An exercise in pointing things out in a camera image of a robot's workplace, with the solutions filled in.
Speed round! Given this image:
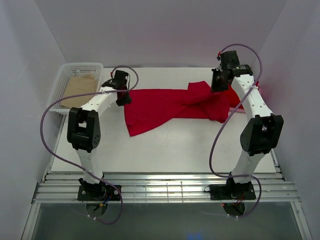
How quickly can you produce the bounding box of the red t shirt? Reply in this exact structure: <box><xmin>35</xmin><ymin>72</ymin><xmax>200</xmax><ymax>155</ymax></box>
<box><xmin>223</xmin><ymin>84</ymin><xmax>241</xmax><ymax>108</ymax></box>
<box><xmin>124</xmin><ymin>81</ymin><xmax>230</xmax><ymax>137</ymax></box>

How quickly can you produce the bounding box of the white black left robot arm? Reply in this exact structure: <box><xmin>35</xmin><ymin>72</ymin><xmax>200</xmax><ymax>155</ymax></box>
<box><xmin>67</xmin><ymin>70</ymin><xmax>132</xmax><ymax>200</ymax></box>

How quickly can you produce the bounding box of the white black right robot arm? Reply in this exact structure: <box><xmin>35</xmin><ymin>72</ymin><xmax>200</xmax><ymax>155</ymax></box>
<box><xmin>209</xmin><ymin>50</ymin><xmax>284</xmax><ymax>200</ymax></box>

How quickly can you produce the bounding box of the dark blue label sticker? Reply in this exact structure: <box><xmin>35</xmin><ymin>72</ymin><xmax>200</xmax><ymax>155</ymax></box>
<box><xmin>228</xmin><ymin>67</ymin><xmax>245</xmax><ymax>72</ymax></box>

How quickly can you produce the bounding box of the folded red t shirt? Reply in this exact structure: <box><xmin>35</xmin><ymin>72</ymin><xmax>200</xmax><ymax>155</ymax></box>
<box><xmin>223</xmin><ymin>84</ymin><xmax>241</xmax><ymax>108</ymax></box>

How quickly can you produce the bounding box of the beige t shirt in basket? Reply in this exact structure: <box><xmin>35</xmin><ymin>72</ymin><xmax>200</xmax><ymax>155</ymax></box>
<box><xmin>60</xmin><ymin>73</ymin><xmax>99</xmax><ymax>108</ymax></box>

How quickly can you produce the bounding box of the folded pink t shirt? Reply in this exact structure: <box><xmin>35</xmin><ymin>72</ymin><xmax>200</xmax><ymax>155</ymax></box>
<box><xmin>231</xmin><ymin>81</ymin><xmax>265</xmax><ymax>113</ymax></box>

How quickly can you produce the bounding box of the white plastic basket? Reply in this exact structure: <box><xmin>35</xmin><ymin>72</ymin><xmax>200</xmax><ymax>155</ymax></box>
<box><xmin>47</xmin><ymin>62</ymin><xmax>104</xmax><ymax>115</ymax></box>

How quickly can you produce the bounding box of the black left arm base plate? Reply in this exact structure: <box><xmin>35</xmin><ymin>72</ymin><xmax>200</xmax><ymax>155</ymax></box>
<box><xmin>77</xmin><ymin>185</ymin><xmax>122</xmax><ymax>202</ymax></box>

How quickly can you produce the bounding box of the aluminium table edge rail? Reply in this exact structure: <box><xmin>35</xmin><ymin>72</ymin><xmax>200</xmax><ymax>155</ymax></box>
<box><xmin>33</xmin><ymin>172</ymin><xmax>300</xmax><ymax>204</ymax></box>

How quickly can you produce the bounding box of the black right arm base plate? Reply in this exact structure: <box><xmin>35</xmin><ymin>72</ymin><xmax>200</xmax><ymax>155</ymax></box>
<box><xmin>208</xmin><ymin>182</ymin><xmax>256</xmax><ymax>200</ymax></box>

